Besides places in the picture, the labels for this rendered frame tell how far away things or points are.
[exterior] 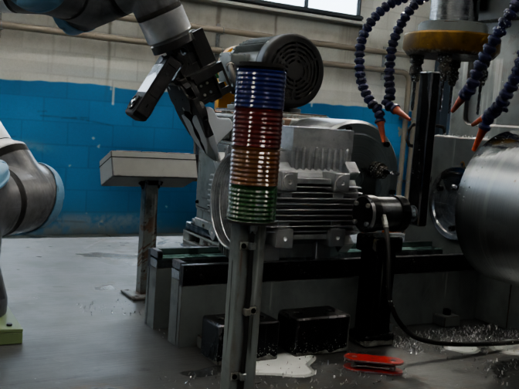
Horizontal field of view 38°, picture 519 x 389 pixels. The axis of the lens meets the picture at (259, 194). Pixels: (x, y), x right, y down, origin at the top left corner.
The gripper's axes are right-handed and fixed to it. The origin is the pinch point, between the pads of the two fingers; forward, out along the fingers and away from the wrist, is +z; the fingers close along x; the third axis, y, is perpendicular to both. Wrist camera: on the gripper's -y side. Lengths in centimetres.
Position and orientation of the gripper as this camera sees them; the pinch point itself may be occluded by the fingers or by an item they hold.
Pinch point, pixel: (209, 155)
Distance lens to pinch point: 126.0
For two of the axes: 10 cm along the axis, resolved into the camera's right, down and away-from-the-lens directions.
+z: 3.7, 8.7, 3.4
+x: -4.9, -1.2, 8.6
